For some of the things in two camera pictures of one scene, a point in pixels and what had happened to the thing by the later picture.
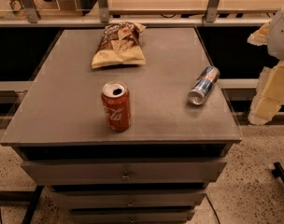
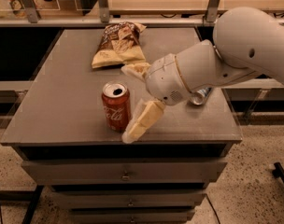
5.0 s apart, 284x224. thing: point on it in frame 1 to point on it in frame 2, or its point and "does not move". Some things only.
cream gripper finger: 274,90 to 147,112
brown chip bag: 120,46 does not move
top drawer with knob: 120,173 does not move
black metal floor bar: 279,172 does not move
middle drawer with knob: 128,200 does not move
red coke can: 117,105 does not move
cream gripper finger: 261,37 to 136,69
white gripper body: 280,36 to 164,78
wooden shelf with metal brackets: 69,6 does not move
